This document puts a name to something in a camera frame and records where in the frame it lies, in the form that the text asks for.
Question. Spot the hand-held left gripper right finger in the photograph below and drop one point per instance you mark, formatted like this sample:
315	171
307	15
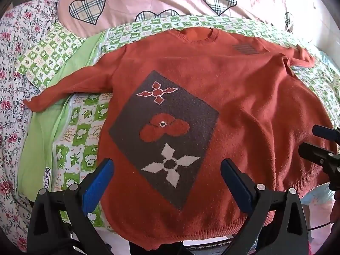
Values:
235	182

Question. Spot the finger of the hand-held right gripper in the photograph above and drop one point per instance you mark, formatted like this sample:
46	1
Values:
316	154
322	132

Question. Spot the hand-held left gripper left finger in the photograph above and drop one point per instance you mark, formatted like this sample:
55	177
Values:
97	183

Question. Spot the orange knitted sweater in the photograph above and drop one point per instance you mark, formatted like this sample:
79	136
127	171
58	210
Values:
239	98

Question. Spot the green checked blanket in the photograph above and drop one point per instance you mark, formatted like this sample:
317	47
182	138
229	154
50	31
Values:
85	127

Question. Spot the floral bed sheet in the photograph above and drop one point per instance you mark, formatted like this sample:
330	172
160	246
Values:
13	85

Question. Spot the green checked pillow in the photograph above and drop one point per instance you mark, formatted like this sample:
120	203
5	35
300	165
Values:
45	58

